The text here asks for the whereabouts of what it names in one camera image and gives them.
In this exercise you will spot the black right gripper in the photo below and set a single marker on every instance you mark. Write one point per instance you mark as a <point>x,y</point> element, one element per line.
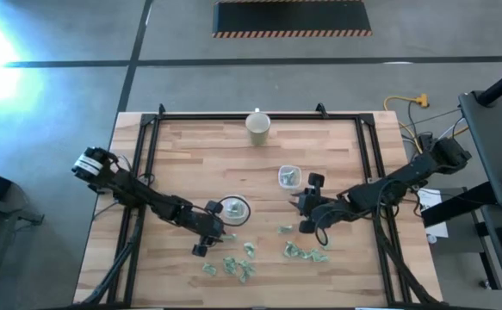
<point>313,204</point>

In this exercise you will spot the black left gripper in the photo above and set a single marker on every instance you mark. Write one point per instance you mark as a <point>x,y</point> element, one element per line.
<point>207,226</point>

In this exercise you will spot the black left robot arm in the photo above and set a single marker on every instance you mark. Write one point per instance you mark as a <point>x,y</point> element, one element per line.
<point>138,194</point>

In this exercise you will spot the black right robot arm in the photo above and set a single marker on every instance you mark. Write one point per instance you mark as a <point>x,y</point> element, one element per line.
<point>388,185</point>

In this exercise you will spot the clear plastic container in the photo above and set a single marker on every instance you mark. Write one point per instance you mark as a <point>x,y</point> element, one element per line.
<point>235,211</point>
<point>289,177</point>

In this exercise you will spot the tan paper cup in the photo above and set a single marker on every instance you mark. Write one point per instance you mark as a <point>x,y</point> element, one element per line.
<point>258,127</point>

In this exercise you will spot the white paper sheet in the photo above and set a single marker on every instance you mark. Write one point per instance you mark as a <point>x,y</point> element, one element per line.
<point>431,206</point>

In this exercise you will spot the black support beam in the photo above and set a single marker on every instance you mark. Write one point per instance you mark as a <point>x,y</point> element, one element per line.
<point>457,206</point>

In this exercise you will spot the black hazard-striped floor mat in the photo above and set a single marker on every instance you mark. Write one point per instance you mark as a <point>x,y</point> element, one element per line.
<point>291,17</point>

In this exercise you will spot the dark grey desk top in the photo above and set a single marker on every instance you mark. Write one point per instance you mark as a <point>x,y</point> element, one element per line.
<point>491,146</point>

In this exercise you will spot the black frame clamp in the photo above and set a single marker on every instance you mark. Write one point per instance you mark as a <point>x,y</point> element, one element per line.
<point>161,109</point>
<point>320,109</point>

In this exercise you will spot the black aluminium table frame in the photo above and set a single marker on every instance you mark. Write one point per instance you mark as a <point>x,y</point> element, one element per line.
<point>255,116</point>

